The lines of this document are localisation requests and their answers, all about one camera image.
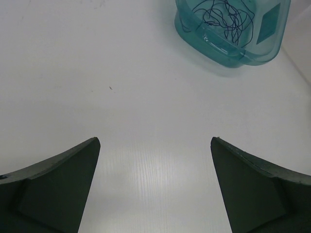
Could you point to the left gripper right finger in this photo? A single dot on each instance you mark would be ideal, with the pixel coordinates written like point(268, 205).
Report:
point(259, 196)

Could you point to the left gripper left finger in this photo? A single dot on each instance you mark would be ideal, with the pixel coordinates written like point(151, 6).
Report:
point(49, 196)

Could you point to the red purple wire ball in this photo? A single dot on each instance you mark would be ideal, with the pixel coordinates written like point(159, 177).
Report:
point(231, 19)

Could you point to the teal transparent plastic tray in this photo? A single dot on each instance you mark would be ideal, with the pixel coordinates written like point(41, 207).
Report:
point(269, 27)

